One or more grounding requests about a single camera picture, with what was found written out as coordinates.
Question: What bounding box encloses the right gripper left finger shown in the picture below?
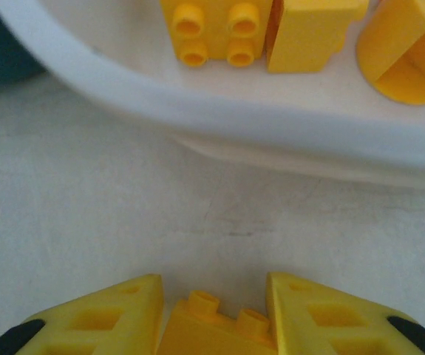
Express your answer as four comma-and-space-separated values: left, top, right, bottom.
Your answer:
16, 273, 166, 355

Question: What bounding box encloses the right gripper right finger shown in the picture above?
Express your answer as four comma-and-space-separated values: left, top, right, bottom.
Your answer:
266, 272, 425, 355

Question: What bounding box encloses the yellow lego brick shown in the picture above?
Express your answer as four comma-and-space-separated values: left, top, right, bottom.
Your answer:
266, 0, 370, 74
160, 0, 276, 70
156, 290, 278, 355

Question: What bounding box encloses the white plastic bin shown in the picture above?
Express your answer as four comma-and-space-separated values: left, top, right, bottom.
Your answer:
0, 0, 425, 189

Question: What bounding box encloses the yellow oval lego printed 120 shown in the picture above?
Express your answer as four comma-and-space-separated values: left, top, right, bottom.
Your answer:
356, 0, 425, 107

